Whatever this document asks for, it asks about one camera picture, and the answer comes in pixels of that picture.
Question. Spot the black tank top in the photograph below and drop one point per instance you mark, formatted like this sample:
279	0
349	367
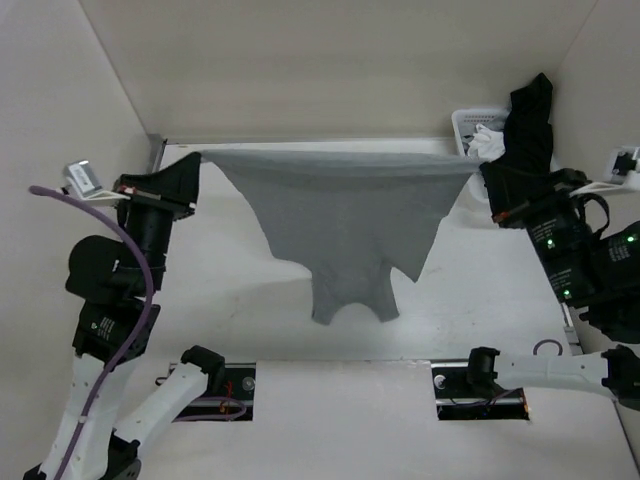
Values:
528	134

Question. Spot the white tank top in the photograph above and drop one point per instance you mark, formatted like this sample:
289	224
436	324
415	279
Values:
486	144

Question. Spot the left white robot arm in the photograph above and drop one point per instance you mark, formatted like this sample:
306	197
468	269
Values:
117	278

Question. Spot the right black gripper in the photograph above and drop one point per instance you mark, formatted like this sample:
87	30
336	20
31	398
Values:
512	192

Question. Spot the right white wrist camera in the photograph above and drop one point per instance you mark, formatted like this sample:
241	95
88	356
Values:
621	175

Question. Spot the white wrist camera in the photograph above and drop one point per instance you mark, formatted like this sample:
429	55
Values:
621	175
81	183

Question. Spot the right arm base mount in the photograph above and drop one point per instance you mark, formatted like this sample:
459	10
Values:
456	400

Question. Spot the metal table rail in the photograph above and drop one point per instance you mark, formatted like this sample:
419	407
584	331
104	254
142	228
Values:
157	146
570	331

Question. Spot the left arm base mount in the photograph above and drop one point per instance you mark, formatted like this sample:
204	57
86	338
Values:
233	400

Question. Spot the white plastic laundry basket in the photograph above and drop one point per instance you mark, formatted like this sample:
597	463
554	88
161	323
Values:
464	122

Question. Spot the grey tank top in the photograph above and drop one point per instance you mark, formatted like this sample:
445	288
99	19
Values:
349	218

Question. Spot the left metal table rail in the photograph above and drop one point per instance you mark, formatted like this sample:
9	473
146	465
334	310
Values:
157	146

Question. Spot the right metal table rail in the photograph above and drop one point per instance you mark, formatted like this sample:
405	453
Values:
570	331

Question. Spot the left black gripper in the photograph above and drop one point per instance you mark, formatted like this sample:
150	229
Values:
175	187

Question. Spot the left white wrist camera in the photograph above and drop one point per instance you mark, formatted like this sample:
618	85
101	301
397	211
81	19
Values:
81	183

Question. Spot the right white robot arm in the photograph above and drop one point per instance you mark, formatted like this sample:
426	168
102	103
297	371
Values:
586	270

